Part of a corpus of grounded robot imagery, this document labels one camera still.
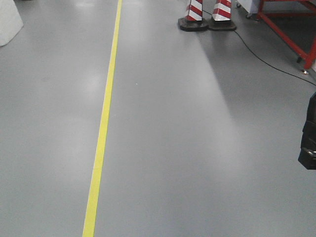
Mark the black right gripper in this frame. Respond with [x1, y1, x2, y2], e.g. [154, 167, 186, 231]
[298, 93, 316, 170]

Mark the right red white traffic cone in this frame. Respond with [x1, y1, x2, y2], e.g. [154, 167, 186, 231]
[208, 0, 237, 31]

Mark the red white traffic cone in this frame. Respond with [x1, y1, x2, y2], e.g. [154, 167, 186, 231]
[208, 0, 237, 31]
[178, 0, 209, 32]

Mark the left red white traffic cone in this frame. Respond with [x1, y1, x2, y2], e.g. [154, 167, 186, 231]
[178, 0, 209, 32]

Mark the white pillar base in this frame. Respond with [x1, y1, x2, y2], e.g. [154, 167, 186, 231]
[0, 0, 23, 46]

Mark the red metal cart frame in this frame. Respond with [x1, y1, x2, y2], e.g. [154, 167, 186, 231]
[257, 0, 316, 75]

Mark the black floor cable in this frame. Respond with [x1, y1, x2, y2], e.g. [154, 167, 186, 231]
[202, 9, 316, 87]

